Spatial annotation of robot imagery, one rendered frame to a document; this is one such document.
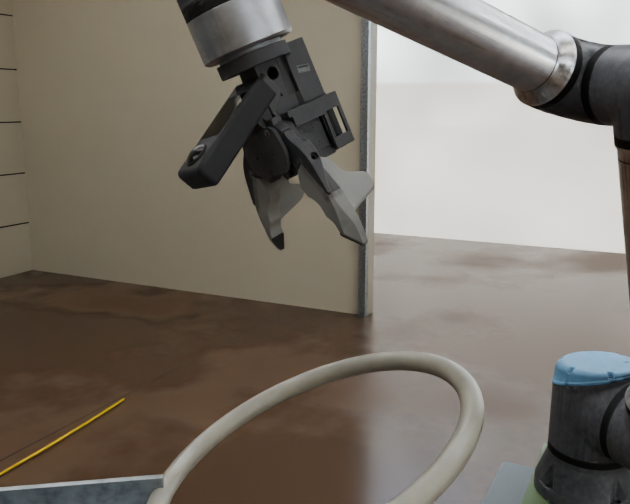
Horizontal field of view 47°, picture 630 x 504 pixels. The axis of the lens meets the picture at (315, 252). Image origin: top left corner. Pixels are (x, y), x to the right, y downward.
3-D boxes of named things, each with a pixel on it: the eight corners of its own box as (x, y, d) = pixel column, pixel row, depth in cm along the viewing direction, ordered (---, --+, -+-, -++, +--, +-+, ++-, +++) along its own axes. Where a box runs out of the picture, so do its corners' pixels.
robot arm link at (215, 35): (213, 4, 62) (169, 35, 70) (236, 59, 63) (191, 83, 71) (292, -22, 66) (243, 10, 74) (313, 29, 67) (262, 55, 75)
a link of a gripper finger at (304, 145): (345, 177, 64) (284, 113, 67) (332, 183, 64) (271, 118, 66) (332, 208, 68) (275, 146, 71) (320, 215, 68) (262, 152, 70)
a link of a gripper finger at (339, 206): (409, 203, 66) (344, 137, 69) (364, 231, 63) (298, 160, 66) (399, 223, 69) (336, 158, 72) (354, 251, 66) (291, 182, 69)
